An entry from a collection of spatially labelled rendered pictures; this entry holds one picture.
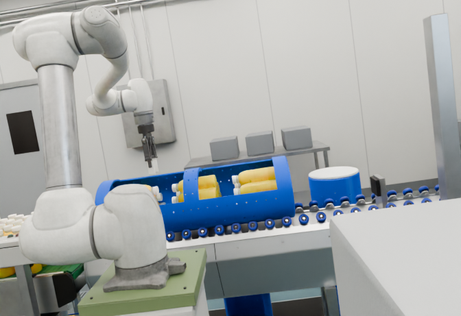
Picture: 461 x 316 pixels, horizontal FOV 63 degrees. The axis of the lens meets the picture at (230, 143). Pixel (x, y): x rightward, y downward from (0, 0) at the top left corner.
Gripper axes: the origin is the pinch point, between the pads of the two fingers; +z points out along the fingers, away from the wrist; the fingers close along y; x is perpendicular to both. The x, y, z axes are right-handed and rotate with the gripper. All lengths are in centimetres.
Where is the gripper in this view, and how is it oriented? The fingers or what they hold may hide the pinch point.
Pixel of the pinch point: (152, 166)
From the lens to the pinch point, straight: 181.4
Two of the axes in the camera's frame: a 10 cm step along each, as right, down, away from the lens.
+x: -9.9, 1.4, 0.7
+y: 0.6, -1.1, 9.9
